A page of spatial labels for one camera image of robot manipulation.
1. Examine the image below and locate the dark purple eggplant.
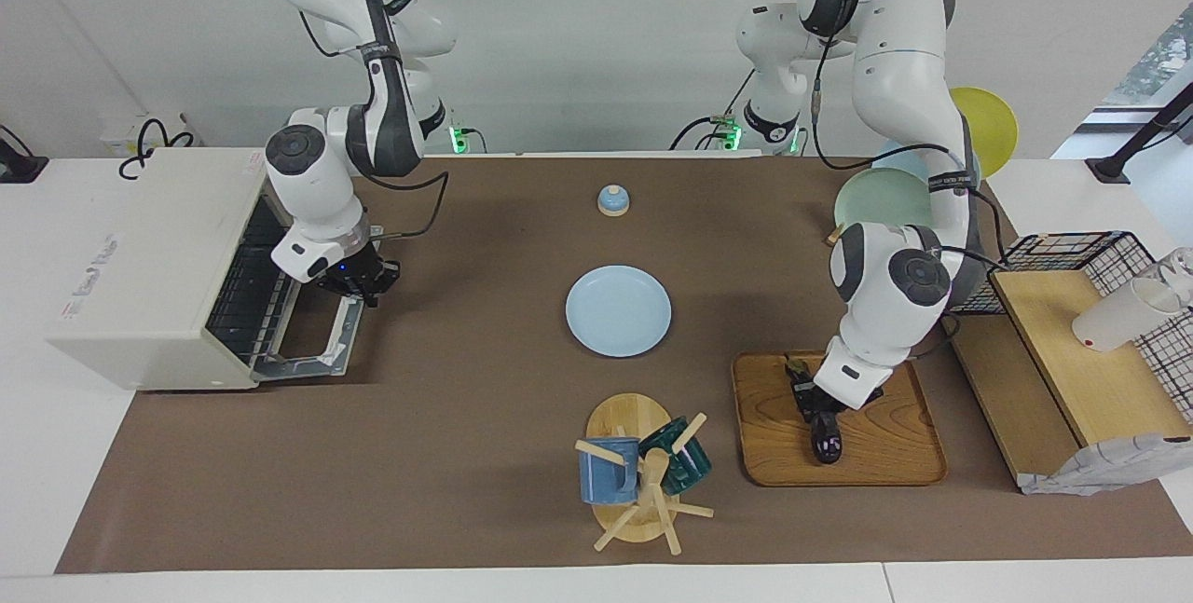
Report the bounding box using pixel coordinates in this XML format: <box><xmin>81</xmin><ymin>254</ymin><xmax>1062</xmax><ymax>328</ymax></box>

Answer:
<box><xmin>786</xmin><ymin>353</ymin><xmax>845</xmax><ymax>466</ymax></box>

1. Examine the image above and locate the glass oven door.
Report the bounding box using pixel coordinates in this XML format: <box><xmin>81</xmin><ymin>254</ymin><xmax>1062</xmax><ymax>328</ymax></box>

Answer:
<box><xmin>250</xmin><ymin>294</ymin><xmax>366</xmax><ymax>382</ymax></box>

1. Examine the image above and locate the white toaster oven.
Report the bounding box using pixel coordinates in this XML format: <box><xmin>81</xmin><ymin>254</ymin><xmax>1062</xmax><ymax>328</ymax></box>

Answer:
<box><xmin>47</xmin><ymin>148</ymin><xmax>285</xmax><ymax>391</ymax></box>

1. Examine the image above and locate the wooden serving tray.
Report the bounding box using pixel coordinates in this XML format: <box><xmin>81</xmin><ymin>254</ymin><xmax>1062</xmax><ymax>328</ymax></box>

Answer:
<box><xmin>731</xmin><ymin>350</ymin><xmax>949</xmax><ymax>488</ymax></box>

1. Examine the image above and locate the dark green mug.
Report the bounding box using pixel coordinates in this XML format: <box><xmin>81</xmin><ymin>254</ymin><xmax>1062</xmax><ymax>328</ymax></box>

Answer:
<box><xmin>638</xmin><ymin>417</ymin><xmax>712</xmax><ymax>496</ymax></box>

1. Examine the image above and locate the wooden mug tree stand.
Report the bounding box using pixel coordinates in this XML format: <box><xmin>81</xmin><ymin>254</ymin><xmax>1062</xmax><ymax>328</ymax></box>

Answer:
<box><xmin>575</xmin><ymin>393</ymin><xmax>715</xmax><ymax>555</ymax></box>

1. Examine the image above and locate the brown table mat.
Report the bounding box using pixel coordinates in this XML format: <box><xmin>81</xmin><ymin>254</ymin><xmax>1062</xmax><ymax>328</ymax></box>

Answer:
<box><xmin>54</xmin><ymin>154</ymin><xmax>1193</xmax><ymax>574</ymax></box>

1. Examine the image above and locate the pale green plate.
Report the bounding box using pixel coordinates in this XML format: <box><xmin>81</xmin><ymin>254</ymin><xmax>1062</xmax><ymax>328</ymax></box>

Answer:
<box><xmin>834</xmin><ymin>168</ymin><xmax>935</xmax><ymax>233</ymax></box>

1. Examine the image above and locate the blue mug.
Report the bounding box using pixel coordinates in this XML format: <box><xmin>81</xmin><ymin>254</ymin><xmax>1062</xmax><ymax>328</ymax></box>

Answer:
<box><xmin>579</xmin><ymin>438</ymin><xmax>642</xmax><ymax>505</ymax></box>

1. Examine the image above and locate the light blue racked plate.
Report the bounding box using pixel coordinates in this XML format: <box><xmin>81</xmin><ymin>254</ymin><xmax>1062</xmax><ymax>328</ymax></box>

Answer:
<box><xmin>876</xmin><ymin>142</ymin><xmax>933</xmax><ymax>183</ymax></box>

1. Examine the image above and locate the white cup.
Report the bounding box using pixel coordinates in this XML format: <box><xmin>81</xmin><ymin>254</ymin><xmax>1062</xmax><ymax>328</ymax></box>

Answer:
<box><xmin>1072</xmin><ymin>277</ymin><xmax>1181</xmax><ymax>352</ymax></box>

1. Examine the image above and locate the yellow plate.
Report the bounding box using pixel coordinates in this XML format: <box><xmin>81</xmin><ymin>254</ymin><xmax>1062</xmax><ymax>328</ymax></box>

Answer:
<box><xmin>949</xmin><ymin>88</ymin><xmax>1019</xmax><ymax>180</ymax></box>

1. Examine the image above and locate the black desk clamp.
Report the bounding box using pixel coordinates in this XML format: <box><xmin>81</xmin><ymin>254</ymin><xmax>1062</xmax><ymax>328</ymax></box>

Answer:
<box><xmin>0</xmin><ymin>123</ymin><xmax>49</xmax><ymax>185</ymax></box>

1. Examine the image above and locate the clear glass cup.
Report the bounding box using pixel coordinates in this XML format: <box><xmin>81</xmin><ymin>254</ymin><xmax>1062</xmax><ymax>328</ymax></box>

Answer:
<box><xmin>1156</xmin><ymin>247</ymin><xmax>1193</xmax><ymax>308</ymax></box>

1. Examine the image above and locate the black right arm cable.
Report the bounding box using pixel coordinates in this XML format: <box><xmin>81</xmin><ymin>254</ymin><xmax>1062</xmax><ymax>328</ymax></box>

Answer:
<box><xmin>298</xmin><ymin>11</ymin><xmax>450</xmax><ymax>240</ymax></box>

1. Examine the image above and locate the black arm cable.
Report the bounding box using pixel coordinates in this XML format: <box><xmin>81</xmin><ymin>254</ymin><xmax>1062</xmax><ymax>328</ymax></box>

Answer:
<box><xmin>298</xmin><ymin>11</ymin><xmax>450</xmax><ymax>240</ymax></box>
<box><xmin>809</xmin><ymin>0</ymin><xmax>1009</xmax><ymax>270</ymax></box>

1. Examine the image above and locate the wire and wood shelf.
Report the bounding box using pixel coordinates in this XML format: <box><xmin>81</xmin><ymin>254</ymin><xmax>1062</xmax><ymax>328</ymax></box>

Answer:
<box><xmin>939</xmin><ymin>230</ymin><xmax>1193</xmax><ymax>497</ymax></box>

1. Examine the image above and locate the black oven power cable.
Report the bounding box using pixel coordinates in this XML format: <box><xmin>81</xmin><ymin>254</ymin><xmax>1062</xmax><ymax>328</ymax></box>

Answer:
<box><xmin>118</xmin><ymin>118</ymin><xmax>197</xmax><ymax>181</ymax></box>

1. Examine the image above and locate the white wall socket box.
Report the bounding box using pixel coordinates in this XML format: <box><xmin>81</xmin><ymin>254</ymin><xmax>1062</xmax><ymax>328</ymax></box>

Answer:
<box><xmin>101</xmin><ymin>114</ymin><xmax>201</xmax><ymax>158</ymax></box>

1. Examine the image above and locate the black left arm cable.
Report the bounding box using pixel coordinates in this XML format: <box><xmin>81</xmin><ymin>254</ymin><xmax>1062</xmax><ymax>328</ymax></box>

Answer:
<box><xmin>809</xmin><ymin>0</ymin><xmax>1009</xmax><ymax>270</ymax></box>

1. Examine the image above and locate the black base cable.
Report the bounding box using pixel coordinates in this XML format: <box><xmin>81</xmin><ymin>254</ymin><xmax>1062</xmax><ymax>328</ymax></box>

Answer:
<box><xmin>669</xmin><ymin>67</ymin><xmax>758</xmax><ymax>153</ymax></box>

